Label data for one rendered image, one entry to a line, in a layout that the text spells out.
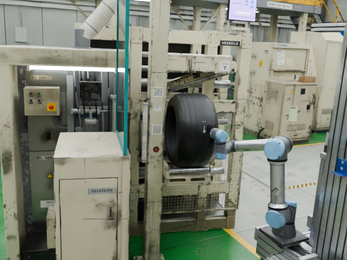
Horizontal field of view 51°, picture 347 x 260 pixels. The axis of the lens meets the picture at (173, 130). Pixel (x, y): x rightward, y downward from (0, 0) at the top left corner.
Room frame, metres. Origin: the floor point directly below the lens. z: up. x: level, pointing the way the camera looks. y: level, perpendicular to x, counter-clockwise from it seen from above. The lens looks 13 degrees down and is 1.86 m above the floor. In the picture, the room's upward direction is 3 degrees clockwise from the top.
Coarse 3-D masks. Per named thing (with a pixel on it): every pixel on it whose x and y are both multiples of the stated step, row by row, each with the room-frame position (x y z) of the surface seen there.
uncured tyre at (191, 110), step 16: (176, 96) 2.82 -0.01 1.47; (192, 96) 2.78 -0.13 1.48; (176, 112) 2.69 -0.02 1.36; (192, 112) 2.63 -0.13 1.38; (208, 112) 2.66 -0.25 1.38; (176, 128) 3.13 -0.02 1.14; (192, 128) 2.57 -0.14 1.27; (176, 144) 2.63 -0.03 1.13; (192, 144) 2.57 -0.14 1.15; (176, 160) 2.66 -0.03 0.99; (192, 160) 2.63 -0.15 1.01; (208, 160) 2.67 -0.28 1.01
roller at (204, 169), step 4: (172, 168) 2.69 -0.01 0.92; (176, 168) 2.69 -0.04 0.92; (180, 168) 2.70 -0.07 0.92; (184, 168) 2.71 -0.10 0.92; (188, 168) 2.71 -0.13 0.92; (192, 168) 2.72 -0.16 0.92; (196, 168) 2.73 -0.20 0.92; (200, 168) 2.73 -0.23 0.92; (204, 168) 2.74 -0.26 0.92; (208, 168) 2.75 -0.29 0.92; (172, 172) 2.67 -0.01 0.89; (176, 172) 2.68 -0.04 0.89; (180, 172) 2.69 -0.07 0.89; (184, 172) 2.70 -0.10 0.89; (188, 172) 2.71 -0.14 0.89; (192, 172) 2.72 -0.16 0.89; (196, 172) 2.73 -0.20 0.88; (200, 172) 2.74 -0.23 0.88
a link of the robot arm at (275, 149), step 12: (276, 144) 1.99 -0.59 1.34; (288, 144) 2.04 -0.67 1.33; (276, 156) 1.98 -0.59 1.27; (276, 168) 2.00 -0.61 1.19; (276, 180) 2.00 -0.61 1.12; (276, 192) 1.99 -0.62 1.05; (276, 204) 1.99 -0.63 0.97; (276, 216) 1.95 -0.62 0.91; (288, 216) 2.00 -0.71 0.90; (276, 228) 1.97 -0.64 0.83
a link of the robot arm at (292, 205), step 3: (285, 198) 2.16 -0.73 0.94; (288, 198) 2.16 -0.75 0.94; (285, 201) 2.09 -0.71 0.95; (288, 201) 2.09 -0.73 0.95; (291, 201) 2.10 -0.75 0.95; (294, 201) 2.11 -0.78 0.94; (288, 204) 2.07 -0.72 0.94; (291, 204) 2.07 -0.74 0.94; (294, 204) 2.08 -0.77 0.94; (288, 207) 2.05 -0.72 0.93; (291, 207) 2.07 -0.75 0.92; (294, 207) 2.08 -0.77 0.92; (291, 210) 2.05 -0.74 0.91; (294, 210) 2.08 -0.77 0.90; (291, 213) 2.04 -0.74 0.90; (294, 213) 2.08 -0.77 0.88; (291, 216) 2.04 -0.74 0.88; (294, 216) 2.09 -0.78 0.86; (291, 219) 2.07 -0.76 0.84; (294, 219) 2.09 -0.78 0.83; (288, 222) 2.07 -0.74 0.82; (291, 222) 2.08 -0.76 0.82
